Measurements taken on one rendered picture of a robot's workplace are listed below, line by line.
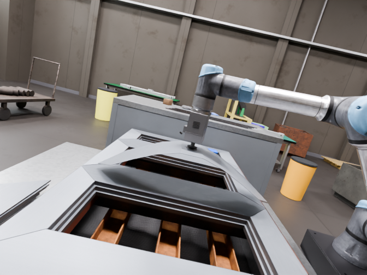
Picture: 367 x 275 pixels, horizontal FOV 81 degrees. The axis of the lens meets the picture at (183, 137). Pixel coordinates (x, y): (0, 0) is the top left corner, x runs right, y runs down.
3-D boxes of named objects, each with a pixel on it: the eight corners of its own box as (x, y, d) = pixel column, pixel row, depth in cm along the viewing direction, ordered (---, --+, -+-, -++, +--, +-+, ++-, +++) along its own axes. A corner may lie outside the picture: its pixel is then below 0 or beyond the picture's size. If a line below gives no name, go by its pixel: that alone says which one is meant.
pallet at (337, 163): (360, 169, 739) (361, 166, 736) (381, 180, 646) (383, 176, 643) (319, 159, 748) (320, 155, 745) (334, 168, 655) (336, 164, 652)
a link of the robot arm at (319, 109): (361, 100, 81) (231, 75, 91) (379, 100, 70) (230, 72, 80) (350, 130, 83) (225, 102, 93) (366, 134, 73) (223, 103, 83)
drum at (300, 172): (274, 187, 367) (287, 154, 354) (297, 193, 365) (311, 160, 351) (282, 198, 329) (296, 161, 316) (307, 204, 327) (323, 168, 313)
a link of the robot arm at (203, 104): (193, 94, 74) (196, 95, 82) (189, 107, 75) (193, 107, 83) (214, 100, 73) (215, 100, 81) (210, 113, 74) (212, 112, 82)
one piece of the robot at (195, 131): (190, 99, 83) (180, 139, 87) (184, 99, 75) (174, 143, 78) (214, 105, 81) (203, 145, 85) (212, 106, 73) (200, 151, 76)
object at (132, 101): (112, 102, 159) (113, 97, 158) (132, 98, 217) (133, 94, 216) (282, 144, 164) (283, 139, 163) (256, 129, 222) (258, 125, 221)
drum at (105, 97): (107, 122, 519) (113, 91, 503) (89, 117, 522) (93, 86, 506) (116, 120, 565) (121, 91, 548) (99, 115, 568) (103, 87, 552)
